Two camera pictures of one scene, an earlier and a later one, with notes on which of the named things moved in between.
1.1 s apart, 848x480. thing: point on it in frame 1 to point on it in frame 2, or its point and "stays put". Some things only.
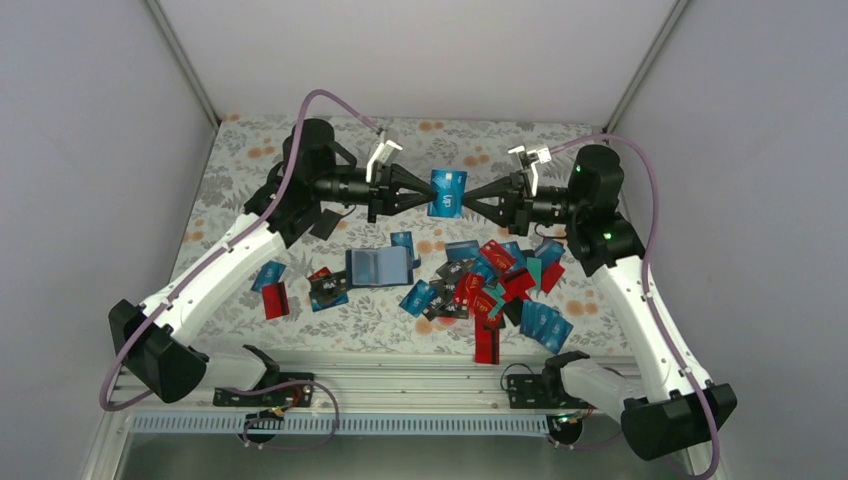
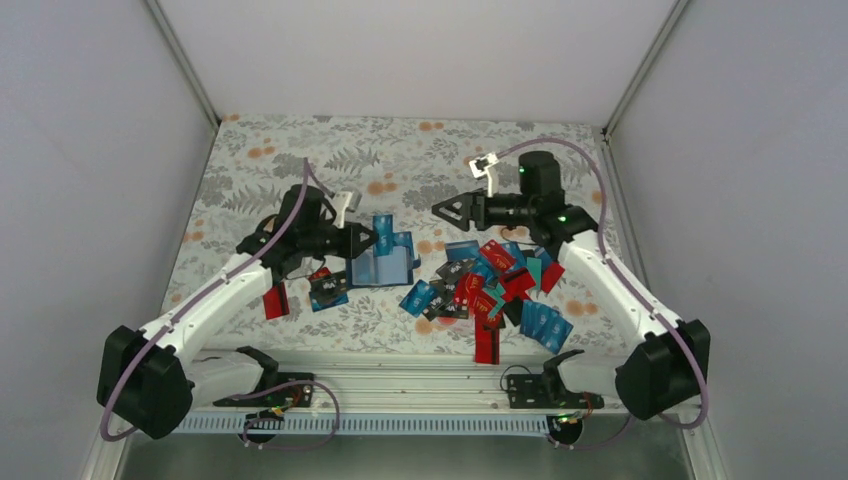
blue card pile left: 419,297 stays put
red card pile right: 517,283 stays put
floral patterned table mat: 405,235 stays put
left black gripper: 383,191 to 346,250
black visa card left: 325,287 stays put
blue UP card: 450,186 to 383,224
